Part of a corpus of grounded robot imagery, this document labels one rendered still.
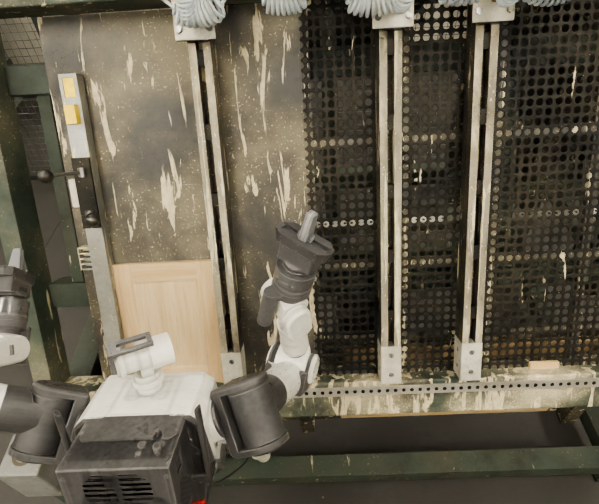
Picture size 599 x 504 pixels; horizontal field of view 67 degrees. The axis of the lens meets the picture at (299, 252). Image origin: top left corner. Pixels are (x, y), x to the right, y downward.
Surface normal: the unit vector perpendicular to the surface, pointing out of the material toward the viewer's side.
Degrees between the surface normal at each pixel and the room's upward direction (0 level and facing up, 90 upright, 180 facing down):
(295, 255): 78
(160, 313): 59
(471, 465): 0
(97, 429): 23
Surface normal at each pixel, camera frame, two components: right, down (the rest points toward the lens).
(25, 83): -0.02, 0.25
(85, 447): -0.06, -0.92
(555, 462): -0.06, -0.70
